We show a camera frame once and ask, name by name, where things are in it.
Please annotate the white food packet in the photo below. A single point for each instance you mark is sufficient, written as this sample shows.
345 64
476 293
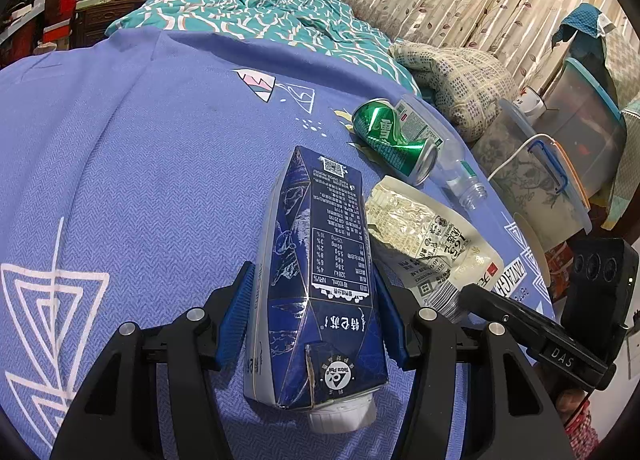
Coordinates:
415 225

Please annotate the beige patterned cloth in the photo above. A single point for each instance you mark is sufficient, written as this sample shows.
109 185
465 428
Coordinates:
625 139

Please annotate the beige patterned pillow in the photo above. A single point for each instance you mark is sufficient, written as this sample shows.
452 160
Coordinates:
460 79

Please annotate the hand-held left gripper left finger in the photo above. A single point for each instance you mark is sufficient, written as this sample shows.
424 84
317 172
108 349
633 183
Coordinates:
235 310

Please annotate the grey metal shelf rack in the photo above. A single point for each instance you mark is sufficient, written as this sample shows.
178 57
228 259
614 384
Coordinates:
20 24

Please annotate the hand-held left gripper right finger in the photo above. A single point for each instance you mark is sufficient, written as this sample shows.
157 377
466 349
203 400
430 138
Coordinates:
395 335

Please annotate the teal cloth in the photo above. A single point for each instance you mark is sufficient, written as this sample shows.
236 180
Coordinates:
582 22

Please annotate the dark blue milk carton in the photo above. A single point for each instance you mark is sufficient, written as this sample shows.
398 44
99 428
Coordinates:
320 265

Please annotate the beige round bin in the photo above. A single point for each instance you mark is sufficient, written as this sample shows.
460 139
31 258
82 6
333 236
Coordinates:
532 245

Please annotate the blue printed blanket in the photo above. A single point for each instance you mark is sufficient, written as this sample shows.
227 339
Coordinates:
125 164

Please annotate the person's right forearm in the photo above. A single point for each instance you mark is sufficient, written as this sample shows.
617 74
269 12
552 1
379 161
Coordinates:
582 427

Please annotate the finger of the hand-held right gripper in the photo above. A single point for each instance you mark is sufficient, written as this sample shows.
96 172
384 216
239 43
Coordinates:
505 310

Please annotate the crushed green drink can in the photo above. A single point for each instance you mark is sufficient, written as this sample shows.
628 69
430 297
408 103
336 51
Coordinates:
385 134

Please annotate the clear box with teal rim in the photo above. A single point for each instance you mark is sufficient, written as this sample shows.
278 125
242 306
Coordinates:
585 114

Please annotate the clear plastic bottle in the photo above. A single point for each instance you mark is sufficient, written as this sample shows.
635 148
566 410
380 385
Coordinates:
450 154

